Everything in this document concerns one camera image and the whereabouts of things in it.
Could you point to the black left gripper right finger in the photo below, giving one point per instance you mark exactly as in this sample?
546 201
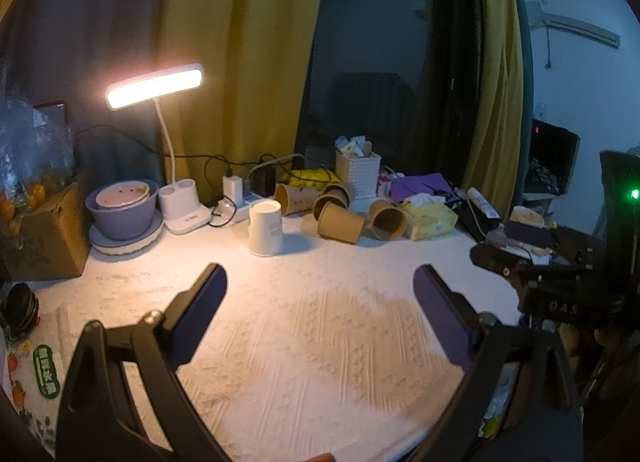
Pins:
485 419

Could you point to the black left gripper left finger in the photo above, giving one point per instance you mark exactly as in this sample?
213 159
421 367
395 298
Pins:
98 419

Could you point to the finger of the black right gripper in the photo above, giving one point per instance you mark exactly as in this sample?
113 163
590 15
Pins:
509 266

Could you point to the lying brown cup right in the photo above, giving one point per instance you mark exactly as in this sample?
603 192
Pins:
387 221

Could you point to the lying brown cup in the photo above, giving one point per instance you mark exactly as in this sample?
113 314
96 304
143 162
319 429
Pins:
339 224
340 194
387 221

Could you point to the lying brown cup front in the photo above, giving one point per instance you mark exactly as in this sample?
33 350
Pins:
339 224

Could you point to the lying brown cup middle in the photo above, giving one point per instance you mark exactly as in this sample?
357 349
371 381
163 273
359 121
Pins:
340 194

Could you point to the lying paper cup with print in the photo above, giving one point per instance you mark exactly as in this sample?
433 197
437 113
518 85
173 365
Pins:
294 200

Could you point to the white paper cup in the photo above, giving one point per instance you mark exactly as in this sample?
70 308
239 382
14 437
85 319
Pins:
265 234

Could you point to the fruit print plastic bag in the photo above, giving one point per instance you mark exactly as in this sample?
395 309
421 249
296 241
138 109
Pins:
33 376

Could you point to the white tube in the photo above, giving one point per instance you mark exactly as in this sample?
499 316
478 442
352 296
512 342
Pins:
482 203

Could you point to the yellow tissue pack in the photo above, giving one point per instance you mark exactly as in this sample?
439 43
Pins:
428 221

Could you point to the purple cloth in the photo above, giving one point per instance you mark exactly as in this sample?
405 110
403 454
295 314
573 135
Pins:
433 184

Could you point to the black monitor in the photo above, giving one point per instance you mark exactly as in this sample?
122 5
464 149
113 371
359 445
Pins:
552 155

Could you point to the black bowl stack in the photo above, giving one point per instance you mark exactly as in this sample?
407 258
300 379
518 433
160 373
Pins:
19 312

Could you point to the white plate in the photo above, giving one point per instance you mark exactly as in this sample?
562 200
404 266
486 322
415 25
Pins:
117 247

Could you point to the cardboard box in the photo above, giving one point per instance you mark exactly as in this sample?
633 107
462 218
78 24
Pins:
51 242

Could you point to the white woven basket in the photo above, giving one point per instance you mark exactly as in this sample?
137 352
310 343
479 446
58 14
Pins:
360 172

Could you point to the purple bowl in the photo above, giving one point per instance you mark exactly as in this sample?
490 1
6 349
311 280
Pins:
124 223

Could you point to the yellow package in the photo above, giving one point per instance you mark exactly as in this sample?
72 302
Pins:
317 178

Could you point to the pink inner bowl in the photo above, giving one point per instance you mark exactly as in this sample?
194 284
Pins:
122 194

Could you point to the white desk lamp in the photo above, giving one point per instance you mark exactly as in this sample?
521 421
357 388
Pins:
180 205

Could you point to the air conditioner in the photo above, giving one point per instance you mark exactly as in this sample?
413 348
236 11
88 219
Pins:
540 17

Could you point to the white power strip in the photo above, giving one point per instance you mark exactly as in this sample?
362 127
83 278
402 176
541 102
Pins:
227 213

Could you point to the black adapter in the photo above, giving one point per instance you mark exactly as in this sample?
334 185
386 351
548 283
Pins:
263 181

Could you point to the white charger plug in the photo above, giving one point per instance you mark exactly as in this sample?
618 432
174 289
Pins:
232 186

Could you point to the clear plastic bag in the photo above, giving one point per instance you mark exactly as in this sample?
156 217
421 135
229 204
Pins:
37 152

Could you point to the yellow curtain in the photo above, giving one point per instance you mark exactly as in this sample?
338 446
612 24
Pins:
255 56

